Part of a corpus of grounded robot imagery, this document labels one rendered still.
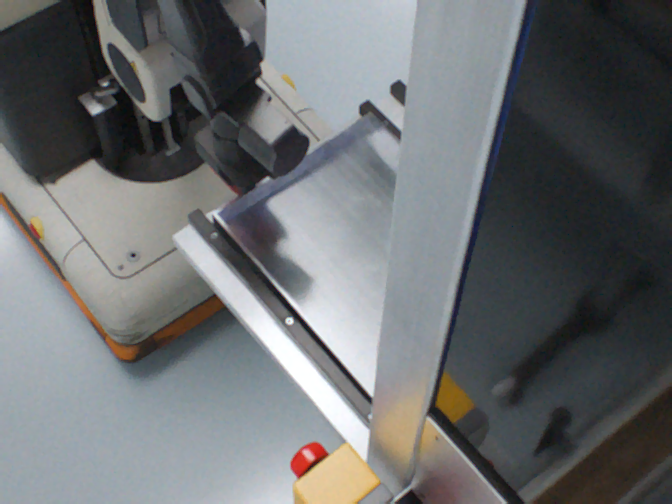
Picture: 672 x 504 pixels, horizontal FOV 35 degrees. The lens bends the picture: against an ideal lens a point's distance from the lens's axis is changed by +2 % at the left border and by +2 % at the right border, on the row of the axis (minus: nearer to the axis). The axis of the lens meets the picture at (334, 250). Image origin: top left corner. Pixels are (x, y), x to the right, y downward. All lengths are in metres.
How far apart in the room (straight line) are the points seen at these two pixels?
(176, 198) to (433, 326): 1.40
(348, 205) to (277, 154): 0.24
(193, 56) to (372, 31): 1.68
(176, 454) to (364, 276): 0.95
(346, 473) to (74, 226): 1.18
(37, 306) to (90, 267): 0.33
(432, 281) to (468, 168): 0.14
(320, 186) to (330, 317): 0.19
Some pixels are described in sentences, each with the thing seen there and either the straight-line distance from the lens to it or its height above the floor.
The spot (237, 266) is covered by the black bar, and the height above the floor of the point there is 0.90.
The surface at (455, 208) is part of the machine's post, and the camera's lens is 0.61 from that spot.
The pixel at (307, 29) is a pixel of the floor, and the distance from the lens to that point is 2.73.
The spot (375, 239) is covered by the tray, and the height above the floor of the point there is 0.88.
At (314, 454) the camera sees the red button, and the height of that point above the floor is 1.01.
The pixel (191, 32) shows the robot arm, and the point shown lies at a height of 1.25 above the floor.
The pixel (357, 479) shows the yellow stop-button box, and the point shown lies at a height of 1.03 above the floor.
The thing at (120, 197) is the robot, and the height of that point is 0.28.
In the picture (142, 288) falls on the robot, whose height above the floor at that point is 0.27.
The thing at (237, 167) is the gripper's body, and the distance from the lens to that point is 1.25.
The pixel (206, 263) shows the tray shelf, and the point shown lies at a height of 0.88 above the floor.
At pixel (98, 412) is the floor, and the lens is 2.22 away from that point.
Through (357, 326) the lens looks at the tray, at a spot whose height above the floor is 0.88.
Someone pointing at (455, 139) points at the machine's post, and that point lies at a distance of 0.56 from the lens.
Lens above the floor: 2.01
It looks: 60 degrees down
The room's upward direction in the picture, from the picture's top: 1 degrees clockwise
